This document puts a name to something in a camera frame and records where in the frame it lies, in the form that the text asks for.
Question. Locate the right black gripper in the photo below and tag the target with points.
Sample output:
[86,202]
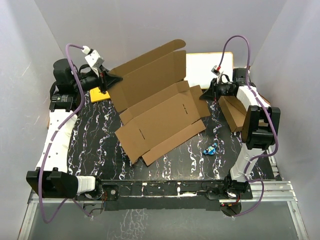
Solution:
[212,93]

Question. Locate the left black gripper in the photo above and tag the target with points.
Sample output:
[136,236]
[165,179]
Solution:
[109,80]

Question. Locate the blue toy car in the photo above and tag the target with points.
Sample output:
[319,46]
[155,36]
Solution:
[210,150]

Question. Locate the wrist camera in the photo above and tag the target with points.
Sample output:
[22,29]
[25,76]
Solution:
[217,70]
[93,59]

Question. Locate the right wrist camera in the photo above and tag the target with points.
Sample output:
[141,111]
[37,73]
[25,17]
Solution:
[217,70]

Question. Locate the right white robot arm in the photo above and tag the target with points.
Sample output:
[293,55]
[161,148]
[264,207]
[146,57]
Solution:
[259,130]

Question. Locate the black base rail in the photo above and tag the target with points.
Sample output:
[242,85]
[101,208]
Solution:
[209,195]

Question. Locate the cardboard box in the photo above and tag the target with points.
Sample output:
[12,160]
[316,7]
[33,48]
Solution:
[234,108]
[158,108]
[48,122]

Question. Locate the white board yellow frame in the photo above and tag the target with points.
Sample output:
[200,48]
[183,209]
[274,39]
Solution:
[199,67]

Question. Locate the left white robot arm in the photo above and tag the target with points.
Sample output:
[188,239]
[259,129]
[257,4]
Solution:
[50,179]

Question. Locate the yellow pad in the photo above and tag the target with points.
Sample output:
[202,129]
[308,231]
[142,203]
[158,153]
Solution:
[96,95]

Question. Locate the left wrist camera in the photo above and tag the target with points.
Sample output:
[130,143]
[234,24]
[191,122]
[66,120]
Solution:
[93,59]

